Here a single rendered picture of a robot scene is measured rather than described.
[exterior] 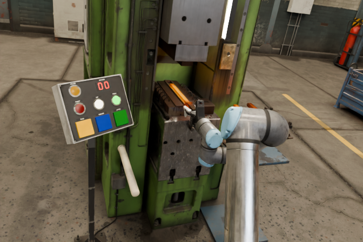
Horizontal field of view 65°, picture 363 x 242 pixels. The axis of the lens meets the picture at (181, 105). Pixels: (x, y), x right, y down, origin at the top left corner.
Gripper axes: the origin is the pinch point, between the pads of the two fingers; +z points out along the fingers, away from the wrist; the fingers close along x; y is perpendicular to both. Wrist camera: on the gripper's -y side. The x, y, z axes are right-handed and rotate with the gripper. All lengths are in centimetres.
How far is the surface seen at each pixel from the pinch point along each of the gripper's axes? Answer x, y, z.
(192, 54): -1.8, -31.1, 2.9
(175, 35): -13.7, -41.5, 2.9
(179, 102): -4.1, 0.9, 6.6
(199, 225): 21, 100, -5
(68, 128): -69, -2, -22
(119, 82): -43.5, -16.4, -2.4
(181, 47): -9.3, -34.8, 2.9
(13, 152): -118, 100, 117
